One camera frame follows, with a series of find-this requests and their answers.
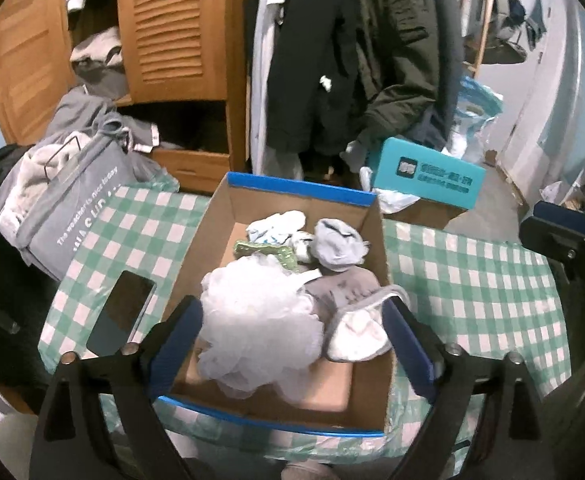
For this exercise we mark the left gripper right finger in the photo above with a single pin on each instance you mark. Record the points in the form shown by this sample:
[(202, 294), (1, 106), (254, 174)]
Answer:
[(416, 347)]

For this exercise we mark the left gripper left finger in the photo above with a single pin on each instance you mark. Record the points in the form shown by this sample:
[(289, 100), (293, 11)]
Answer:
[(168, 344)]

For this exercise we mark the grey plush slipper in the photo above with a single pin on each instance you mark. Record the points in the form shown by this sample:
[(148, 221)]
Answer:
[(350, 304)]

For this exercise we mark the white mesh bath sponge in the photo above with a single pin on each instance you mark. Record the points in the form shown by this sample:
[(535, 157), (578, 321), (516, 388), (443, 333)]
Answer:
[(259, 328)]

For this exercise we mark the white grey socks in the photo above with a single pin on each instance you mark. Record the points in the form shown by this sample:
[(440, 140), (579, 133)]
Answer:
[(333, 243)]

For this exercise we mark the black smartphone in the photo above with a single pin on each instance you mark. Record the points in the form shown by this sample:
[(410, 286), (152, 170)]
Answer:
[(121, 314)]

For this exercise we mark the cardboard box blue rim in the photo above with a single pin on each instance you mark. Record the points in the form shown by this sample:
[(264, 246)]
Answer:
[(345, 399)]

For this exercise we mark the green checked tablecloth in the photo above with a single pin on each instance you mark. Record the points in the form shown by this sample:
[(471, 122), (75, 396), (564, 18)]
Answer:
[(489, 297)]

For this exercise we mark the brown cardboard box under teal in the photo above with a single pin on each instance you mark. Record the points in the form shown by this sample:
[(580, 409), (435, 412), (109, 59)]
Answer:
[(427, 213)]

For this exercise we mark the white plastic bag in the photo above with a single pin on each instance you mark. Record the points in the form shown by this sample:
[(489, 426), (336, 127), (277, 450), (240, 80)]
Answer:
[(391, 201)]

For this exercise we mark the blue plastic bags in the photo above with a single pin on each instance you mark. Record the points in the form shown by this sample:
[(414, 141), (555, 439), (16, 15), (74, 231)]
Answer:
[(477, 108)]

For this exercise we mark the teal rectangular box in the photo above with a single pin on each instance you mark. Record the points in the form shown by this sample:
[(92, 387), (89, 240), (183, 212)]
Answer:
[(413, 169)]

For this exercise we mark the grey printed tote bag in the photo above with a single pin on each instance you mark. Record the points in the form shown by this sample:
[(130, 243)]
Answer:
[(56, 191)]

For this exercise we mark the grey clothes pile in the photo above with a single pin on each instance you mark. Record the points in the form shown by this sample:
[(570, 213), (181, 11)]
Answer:
[(79, 111)]

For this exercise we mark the black hanging coat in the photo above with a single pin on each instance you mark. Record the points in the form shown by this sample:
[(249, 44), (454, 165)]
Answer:
[(311, 84)]

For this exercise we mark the dark green hanging jacket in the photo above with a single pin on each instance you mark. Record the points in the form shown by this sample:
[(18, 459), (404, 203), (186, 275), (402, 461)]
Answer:
[(410, 55)]

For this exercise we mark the wooden louvered wardrobe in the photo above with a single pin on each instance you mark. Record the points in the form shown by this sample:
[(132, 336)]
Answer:
[(183, 63)]

